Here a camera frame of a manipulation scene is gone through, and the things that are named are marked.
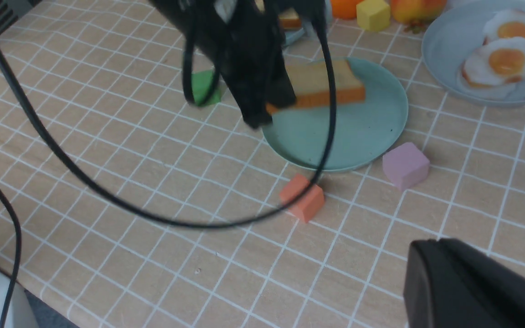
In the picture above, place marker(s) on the tan checkered tablecloth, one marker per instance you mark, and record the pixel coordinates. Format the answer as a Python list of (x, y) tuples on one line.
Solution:
[(104, 76)]

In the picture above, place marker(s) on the near fried egg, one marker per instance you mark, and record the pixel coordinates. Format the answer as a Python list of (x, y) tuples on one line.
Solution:
[(494, 70)]

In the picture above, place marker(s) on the red yellow apple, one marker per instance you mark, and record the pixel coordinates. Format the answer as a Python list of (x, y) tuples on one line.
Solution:
[(416, 15)]

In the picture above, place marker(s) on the yellow foam cube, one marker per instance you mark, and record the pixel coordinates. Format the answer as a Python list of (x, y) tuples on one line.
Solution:
[(373, 15)]

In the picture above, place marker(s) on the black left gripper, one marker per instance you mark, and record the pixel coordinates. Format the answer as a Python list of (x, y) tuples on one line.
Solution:
[(245, 47)]

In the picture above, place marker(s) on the grey-blue egg plate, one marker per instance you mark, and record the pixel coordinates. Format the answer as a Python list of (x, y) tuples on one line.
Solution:
[(453, 36)]

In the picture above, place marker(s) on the fried egg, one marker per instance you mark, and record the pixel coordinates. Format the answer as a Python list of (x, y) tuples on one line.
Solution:
[(494, 70), (506, 24)]

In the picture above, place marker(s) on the green foam cube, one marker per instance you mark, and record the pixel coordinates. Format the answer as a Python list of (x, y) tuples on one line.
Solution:
[(201, 82)]

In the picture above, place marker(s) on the orange foam block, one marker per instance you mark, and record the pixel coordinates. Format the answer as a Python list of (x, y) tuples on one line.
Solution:
[(309, 205)]

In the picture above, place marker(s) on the teal center plate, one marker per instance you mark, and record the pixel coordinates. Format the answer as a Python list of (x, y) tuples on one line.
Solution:
[(364, 130)]

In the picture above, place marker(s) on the orange fruit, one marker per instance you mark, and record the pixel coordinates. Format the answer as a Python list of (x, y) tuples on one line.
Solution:
[(344, 9)]

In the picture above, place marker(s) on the far fried egg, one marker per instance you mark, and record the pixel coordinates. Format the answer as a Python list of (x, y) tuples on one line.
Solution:
[(506, 24)]

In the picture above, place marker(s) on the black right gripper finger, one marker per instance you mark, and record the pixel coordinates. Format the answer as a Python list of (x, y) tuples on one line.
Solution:
[(450, 284)]

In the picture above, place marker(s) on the pink foam cube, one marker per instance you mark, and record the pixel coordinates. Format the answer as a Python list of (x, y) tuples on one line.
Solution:
[(405, 166)]

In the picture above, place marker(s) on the light blue bread plate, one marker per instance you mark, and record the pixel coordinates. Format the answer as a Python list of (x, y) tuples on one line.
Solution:
[(307, 30)]

